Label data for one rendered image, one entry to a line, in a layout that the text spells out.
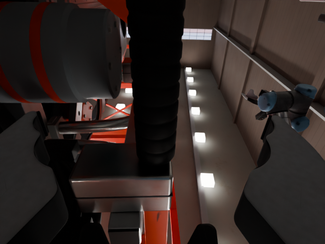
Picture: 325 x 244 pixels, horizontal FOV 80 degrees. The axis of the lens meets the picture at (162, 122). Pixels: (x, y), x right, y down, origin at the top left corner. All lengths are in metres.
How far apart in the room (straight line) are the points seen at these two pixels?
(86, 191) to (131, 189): 0.04
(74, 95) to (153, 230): 1.35
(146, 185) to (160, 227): 1.35
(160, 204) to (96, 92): 0.17
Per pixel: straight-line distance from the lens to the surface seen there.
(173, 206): 3.19
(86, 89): 0.29
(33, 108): 0.41
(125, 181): 0.18
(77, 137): 0.56
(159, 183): 0.18
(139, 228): 0.21
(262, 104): 0.88
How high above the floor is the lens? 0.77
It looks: 33 degrees up
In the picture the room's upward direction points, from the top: 179 degrees counter-clockwise
